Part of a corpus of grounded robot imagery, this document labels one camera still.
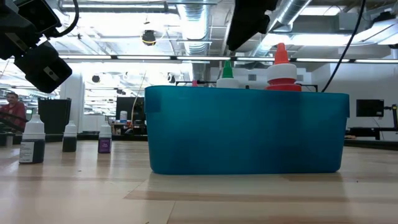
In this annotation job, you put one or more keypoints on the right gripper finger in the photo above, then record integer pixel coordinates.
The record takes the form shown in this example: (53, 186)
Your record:
(248, 21)

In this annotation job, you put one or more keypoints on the large red-tipped coloring bottle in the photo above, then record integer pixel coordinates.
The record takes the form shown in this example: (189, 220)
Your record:
(283, 74)

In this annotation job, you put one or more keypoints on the large green-tipped coloring bottle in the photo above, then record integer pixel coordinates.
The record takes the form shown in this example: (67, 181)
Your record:
(228, 81)

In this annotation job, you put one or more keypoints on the small white-capped dropper bottle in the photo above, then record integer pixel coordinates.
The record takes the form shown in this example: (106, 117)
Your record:
(32, 152)
(69, 144)

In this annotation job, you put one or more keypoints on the large magenta-tipped coloring bottle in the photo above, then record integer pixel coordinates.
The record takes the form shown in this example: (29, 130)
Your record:
(195, 83)

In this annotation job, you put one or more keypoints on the small purple dropper bottle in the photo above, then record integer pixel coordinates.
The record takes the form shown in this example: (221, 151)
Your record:
(104, 145)

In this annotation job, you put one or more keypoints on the blue plastic bin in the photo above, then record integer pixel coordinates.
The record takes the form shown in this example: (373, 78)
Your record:
(245, 133)

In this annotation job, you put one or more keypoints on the white column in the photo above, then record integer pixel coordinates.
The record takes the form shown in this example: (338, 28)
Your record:
(74, 105)

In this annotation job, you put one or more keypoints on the black box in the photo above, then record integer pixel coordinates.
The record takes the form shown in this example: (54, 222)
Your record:
(54, 116)

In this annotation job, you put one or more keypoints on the person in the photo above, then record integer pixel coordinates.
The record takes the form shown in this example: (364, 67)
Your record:
(15, 110)

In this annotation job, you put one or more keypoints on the small dark ceiling dome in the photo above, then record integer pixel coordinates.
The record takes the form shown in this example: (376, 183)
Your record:
(95, 78)
(171, 78)

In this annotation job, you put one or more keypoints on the long ceiling light strip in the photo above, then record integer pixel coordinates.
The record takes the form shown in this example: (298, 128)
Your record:
(202, 58)

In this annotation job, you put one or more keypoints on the black background monitor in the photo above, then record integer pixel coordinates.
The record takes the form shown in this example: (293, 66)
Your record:
(124, 104)

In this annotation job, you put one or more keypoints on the white background canister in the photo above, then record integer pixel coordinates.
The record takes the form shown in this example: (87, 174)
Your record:
(123, 115)

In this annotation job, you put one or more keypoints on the round black hanging fixture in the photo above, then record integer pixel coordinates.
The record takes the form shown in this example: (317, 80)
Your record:
(149, 37)

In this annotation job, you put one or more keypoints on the black background bench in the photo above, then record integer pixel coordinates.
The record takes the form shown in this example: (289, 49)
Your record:
(363, 128)

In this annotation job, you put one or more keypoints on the silver ventilation duct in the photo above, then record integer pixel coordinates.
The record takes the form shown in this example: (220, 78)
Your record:
(194, 28)
(292, 12)

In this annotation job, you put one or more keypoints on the grey wall vent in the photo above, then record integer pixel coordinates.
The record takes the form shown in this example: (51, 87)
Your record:
(300, 78)
(252, 77)

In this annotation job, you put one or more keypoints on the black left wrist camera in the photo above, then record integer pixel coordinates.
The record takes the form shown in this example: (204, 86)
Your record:
(40, 14)

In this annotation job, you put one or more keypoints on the small grey post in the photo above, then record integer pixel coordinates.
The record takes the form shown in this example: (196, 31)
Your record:
(9, 140)

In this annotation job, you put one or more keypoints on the black wall monitor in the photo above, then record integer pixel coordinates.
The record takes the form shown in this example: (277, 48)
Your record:
(370, 108)

